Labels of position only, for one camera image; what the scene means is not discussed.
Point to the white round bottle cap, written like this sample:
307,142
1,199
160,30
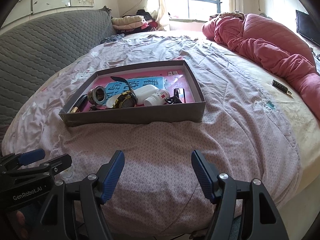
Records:
112,102

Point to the stack of folded clothes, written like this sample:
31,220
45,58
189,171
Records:
141,22

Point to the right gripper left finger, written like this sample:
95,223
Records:
108,176

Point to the black and yellow wristwatch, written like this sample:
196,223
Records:
127,98

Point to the shiny metal ring fitting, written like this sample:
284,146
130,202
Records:
97,95

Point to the pink and blue book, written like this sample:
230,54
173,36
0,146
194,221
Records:
162,79

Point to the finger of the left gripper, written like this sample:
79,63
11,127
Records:
15,161
53,166

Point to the grey cardboard box tray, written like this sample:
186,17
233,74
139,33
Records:
139,114

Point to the grey quilted headboard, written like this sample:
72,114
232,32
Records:
34,51

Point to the small black clip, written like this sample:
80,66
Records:
175,99

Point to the pink patterned bed sheet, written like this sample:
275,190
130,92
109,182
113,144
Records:
158,193

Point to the red pink quilt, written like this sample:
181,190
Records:
271,45

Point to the person's hand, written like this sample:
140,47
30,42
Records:
17,220

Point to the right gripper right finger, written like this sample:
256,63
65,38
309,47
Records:
206,174

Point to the small white pill bottle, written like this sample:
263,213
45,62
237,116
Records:
157,98

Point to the white earbuds case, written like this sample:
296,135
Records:
144,92

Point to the red and black lighter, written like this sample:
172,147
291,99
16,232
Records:
179,95

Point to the black television screen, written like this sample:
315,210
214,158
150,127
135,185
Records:
307,28

